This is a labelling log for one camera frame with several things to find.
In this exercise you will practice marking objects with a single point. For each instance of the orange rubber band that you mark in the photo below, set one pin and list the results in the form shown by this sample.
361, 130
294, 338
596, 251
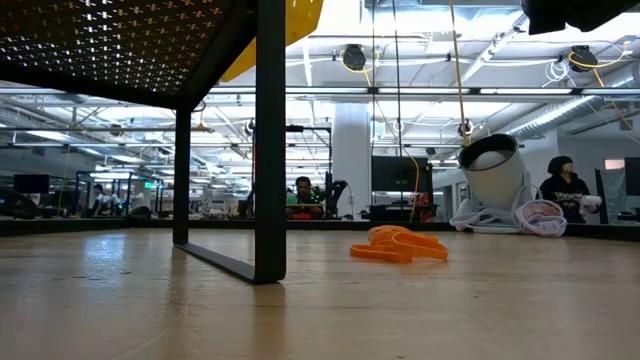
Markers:
430, 252
380, 255
385, 231

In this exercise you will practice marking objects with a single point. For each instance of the black background robot arm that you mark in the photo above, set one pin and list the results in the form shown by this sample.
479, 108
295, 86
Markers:
336, 195

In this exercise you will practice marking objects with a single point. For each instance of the black monitor screen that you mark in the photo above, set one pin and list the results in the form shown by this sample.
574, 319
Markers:
400, 175
632, 175
31, 183

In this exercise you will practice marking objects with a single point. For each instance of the person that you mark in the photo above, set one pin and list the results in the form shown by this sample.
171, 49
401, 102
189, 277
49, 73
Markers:
565, 195
100, 200
304, 192

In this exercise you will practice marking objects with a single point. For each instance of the white tipped bucket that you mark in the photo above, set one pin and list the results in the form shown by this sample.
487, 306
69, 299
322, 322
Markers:
500, 185

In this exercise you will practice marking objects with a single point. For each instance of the black upright panel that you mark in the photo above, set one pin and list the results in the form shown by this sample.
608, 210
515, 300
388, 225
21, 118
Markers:
601, 200

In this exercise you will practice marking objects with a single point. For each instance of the white building column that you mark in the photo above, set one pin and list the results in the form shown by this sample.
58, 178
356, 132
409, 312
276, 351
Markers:
351, 160

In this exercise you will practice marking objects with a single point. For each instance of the black perforated metal stand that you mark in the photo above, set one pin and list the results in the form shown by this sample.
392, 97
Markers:
270, 150

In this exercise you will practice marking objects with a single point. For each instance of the silver ventilation duct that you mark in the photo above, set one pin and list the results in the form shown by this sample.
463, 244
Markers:
550, 117

